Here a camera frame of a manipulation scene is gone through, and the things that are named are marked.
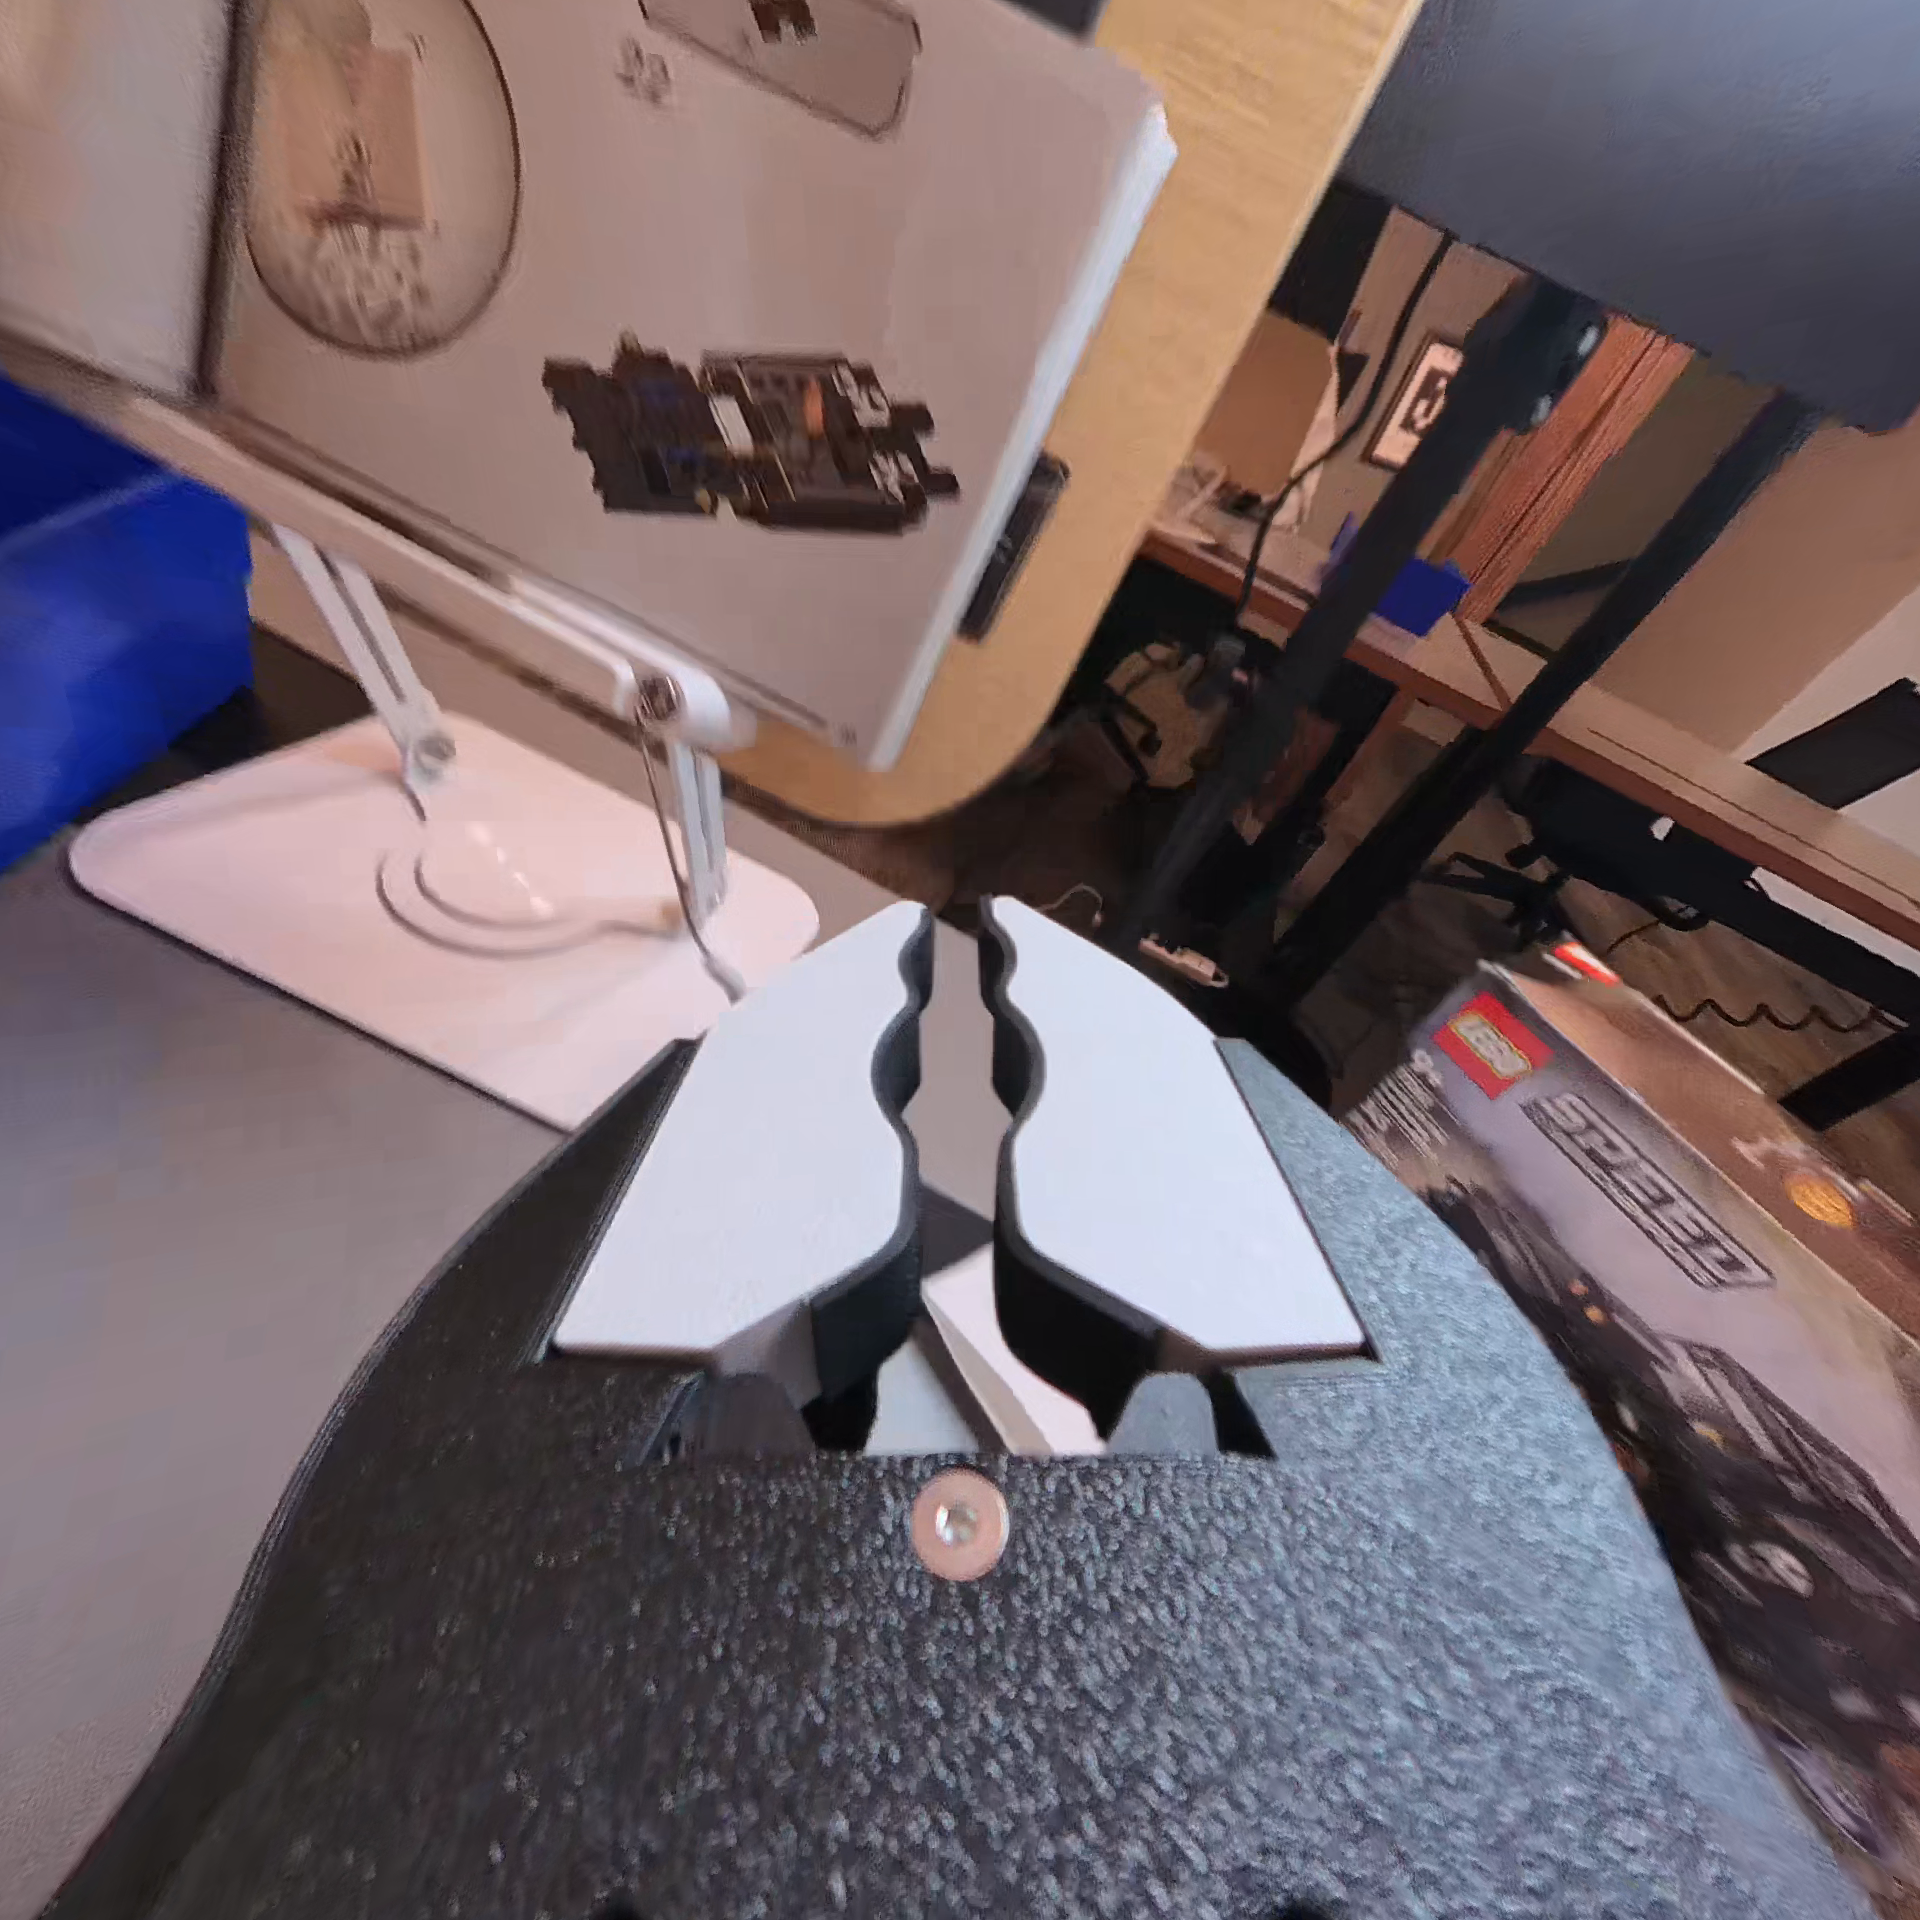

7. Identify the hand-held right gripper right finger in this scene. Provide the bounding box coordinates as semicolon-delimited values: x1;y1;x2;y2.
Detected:
986;896;1377;1377

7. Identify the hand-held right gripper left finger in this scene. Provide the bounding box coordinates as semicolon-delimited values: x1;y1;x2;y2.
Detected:
552;900;937;1368

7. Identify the blue plastic bin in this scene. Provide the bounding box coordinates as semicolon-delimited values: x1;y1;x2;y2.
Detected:
0;374;256;873

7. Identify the lego instruction booklet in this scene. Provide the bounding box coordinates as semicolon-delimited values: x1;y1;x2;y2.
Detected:
0;0;1178;773

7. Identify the lego set box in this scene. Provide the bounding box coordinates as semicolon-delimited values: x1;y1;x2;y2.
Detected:
1336;956;1920;1834

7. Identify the white book stand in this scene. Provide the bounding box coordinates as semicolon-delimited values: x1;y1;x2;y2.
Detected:
0;325;837;1137

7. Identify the long wooden desk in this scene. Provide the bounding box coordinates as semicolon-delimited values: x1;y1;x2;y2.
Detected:
1141;512;1920;963

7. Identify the black light stand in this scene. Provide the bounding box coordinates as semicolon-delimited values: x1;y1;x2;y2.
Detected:
1119;277;1837;1037

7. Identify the black computer monitor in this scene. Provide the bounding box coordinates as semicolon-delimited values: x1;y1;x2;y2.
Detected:
1747;677;1920;819

